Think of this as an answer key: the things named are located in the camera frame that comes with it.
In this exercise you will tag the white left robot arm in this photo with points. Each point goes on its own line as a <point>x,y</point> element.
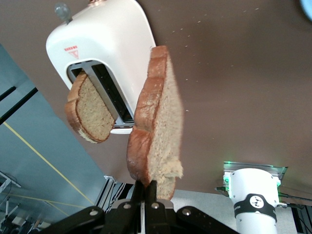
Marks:
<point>253,212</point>

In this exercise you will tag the brown bread slice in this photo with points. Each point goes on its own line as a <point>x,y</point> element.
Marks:
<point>95,114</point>

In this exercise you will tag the bread slice with torn corner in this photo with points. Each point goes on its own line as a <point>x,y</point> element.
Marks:
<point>161,117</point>

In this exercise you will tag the blue plate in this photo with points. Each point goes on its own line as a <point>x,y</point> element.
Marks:
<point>307,8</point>

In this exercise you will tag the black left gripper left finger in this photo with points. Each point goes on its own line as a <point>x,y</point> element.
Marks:
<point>122,219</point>

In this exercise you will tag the aluminium frame post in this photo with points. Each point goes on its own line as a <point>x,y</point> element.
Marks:
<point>107,190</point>

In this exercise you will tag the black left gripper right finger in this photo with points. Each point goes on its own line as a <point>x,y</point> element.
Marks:
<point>161,221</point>

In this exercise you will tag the white toaster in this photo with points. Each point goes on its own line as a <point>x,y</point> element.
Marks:
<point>102,36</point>

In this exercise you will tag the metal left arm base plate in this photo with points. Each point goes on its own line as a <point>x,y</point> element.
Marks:
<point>275,169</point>

